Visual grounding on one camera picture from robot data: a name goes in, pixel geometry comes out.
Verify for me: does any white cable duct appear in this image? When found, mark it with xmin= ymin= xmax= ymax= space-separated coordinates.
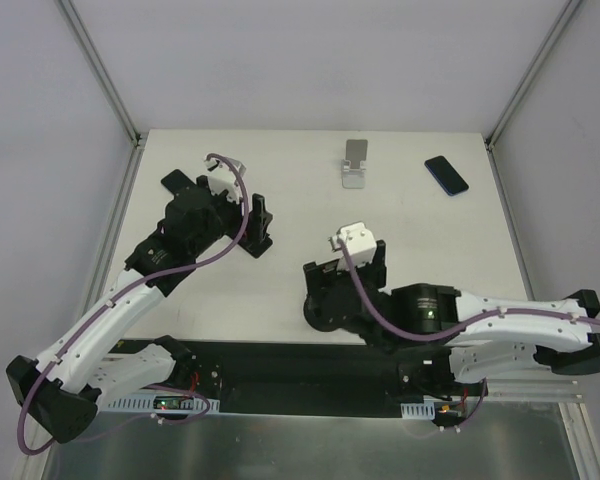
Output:
xmin=400 ymin=400 xmax=436 ymax=421
xmin=102 ymin=393 xmax=220 ymax=415

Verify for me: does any aluminium frame post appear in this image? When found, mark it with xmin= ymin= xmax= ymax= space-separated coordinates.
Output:
xmin=54 ymin=0 xmax=146 ymax=146
xmin=485 ymin=0 xmax=586 ymax=151

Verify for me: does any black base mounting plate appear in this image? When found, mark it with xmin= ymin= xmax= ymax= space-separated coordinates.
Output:
xmin=104 ymin=338 xmax=499 ymax=416

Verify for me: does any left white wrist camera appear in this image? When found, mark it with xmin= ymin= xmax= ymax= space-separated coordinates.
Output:
xmin=204 ymin=159 xmax=242 ymax=204

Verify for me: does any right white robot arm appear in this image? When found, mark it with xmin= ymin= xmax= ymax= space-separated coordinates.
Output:
xmin=303 ymin=240 xmax=600 ymax=397

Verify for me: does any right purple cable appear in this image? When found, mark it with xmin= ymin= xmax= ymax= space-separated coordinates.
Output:
xmin=337 ymin=237 xmax=600 ymax=342

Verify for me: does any right aluminium frame post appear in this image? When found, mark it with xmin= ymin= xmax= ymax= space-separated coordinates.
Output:
xmin=485 ymin=0 xmax=586 ymax=151

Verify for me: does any left aluminium frame post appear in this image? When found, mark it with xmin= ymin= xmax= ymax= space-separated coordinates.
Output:
xmin=54 ymin=0 xmax=146 ymax=146

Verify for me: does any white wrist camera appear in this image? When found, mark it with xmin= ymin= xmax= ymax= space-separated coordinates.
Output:
xmin=204 ymin=159 xmax=242 ymax=204
xmin=329 ymin=221 xmax=377 ymax=271

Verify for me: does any right white cable duct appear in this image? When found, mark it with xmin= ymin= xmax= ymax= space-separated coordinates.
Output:
xmin=400 ymin=400 xmax=436 ymax=421

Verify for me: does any black round base phone stand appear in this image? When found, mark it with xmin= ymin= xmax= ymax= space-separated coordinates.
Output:
xmin=303 ymin=296 xmax=351 ymax=333

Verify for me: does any purple cable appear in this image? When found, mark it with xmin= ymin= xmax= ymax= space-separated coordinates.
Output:
xmin=17 ymin=152 xmax=250 ymax=455
xmin=337 ymin=237 xmax=600 ymax=342

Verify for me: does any black folding phone stand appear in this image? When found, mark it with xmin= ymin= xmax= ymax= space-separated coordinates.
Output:
xmin=239 ymin=193 xmax=273 ymax=259

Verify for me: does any blue edged black phone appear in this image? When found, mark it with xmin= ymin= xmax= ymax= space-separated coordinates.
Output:
xmin=424 ymin=156 xmax=469 ymax=197

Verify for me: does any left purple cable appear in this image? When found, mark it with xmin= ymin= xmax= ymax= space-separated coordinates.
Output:
xmin=17 ymin=152 xmax=250 ymax=455

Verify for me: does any teal edged black phone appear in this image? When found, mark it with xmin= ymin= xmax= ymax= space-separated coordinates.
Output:
xmin=161 ymin=169 xmax=195 ymax=196

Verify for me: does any left white cable duct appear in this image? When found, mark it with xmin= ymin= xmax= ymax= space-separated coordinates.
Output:
xmin=102 ymin=393 xmax=220 ymax=415

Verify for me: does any silver metal phone stand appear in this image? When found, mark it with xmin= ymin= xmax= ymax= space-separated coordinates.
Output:
xmin=341 ymin=139 xmax=368 ymax=189

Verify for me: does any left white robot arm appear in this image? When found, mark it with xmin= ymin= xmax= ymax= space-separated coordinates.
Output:
xmin=6 ymin=172 xmax=250 ymax=444

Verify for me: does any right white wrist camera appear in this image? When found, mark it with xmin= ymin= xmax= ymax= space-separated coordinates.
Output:
xmin=329 ymin=221 xmax=377 ymax=271

